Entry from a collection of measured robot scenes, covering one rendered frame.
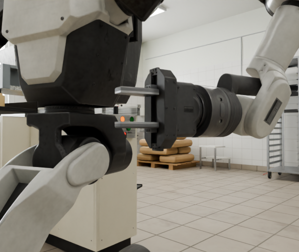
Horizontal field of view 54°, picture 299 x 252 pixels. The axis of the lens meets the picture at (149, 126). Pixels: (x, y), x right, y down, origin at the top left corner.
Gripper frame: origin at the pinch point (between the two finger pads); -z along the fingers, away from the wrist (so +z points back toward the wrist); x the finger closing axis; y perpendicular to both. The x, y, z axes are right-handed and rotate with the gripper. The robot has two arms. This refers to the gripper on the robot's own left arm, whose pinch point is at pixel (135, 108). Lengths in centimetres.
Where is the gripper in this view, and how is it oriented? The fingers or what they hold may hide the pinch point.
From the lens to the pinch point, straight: 42.6
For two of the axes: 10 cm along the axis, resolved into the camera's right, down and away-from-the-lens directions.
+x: 0.0, -10.0, 0.2
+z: 8.4, 0.1, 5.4
